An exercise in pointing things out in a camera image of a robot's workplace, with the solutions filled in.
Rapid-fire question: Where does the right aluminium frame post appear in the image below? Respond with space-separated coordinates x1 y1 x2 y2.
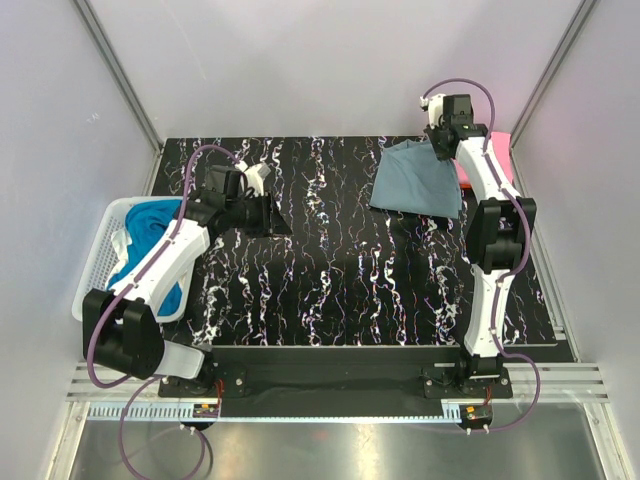
511 0 600 149

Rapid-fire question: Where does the white plastic laundry basket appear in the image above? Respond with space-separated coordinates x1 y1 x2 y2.
72 196 182 320

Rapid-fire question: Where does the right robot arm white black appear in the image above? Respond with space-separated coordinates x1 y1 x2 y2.
421 94 537 400

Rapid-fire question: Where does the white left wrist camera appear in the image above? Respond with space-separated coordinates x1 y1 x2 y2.
235 161 271 196

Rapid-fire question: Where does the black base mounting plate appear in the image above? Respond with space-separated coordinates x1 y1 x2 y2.
157 344 516 419

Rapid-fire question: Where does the white slotted cable duct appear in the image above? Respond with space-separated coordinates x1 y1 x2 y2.
87 402 464 425

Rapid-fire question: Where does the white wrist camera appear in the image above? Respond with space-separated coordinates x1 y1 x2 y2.
235 161 271 196
420 94 446 129

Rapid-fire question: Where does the grey-blue t shirt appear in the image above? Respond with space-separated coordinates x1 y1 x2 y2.
369 140 462 219

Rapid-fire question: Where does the white cloth in basket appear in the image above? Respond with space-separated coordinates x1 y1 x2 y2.
111 228 132 275

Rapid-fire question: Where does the aluminium frame post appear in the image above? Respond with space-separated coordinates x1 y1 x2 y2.
71 0 164 152
511 0 600 149

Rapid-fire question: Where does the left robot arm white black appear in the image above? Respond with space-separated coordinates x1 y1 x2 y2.
81 162 291 388

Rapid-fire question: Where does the bright blue t shirt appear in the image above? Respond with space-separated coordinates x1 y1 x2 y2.
106 199 181 289

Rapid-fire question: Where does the left aluminium frame post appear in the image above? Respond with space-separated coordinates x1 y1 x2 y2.
71 0 164 152

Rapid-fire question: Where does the pink folded t shirt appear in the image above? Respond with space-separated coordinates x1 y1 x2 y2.
453 132 514 186

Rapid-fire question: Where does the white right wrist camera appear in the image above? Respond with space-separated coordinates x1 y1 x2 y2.
420 94 446 129

